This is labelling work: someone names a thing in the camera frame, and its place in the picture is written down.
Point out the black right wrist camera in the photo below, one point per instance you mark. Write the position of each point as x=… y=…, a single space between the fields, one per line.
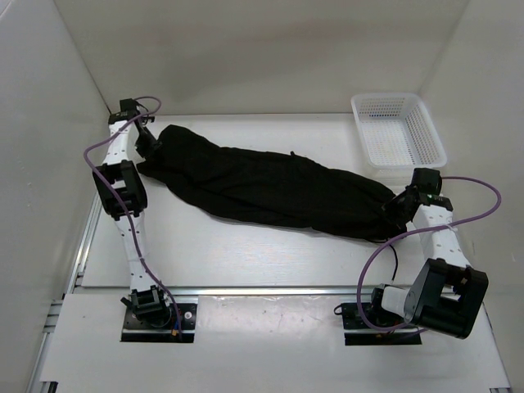
x=427 y=180

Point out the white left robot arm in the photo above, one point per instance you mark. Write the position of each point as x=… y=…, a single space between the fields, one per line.
x=124 y=199

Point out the aluminium front frame rail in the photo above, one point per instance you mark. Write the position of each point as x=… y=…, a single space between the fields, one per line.
x=230 y=291

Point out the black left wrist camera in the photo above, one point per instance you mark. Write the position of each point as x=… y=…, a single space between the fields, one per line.
x=129 y=107

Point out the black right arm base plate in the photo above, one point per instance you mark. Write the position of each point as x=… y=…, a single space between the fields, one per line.
x=357 y=333

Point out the aluminium left frame rail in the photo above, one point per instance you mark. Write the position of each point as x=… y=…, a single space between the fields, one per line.
x=76 y=274

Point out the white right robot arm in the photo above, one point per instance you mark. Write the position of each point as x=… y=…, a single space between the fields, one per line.
x=448 y=292

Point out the white perforated plastic basket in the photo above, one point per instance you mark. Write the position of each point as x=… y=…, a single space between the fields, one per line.
x=397 y=136

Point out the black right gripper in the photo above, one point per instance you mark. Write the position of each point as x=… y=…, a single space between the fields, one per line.
x=390 y=211

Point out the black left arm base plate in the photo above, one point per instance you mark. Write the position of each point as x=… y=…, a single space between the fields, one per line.
x=161 y=327

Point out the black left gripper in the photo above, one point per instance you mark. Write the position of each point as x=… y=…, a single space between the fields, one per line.
x=146 y=152

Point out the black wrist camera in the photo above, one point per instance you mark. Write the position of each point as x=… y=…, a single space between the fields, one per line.
x=129 y=107
x=427 y=180

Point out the black trousers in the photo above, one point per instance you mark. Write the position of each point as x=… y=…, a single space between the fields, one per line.
x=270 y=188

